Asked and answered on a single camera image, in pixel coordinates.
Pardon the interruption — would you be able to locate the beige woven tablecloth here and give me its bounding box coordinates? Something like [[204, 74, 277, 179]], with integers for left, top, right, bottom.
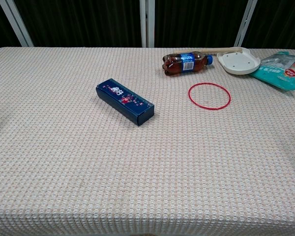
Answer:
[[0, 47, 295, 236]]

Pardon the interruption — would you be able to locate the cola bottle with blue label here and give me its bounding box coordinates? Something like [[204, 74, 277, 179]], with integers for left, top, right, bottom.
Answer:
[[162, 51, 214, 77]]

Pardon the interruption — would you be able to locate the white plastic tray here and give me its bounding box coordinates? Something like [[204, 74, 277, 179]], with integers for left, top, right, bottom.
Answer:
[[216, 47, 261, 76]]

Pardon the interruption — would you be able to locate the teal plastic snack bag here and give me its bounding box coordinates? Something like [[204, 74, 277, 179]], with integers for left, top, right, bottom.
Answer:
[[250, 51, 295, 91]]

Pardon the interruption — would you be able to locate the red thin ring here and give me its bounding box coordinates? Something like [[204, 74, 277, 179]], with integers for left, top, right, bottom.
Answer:
[[188, 82, 232, 111]]

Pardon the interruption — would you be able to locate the white frame post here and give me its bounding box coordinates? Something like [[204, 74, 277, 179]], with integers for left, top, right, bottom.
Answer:
[[0, 0, 34, 48], [234, 0, 258, 48], [139, 0, 155, 48]]

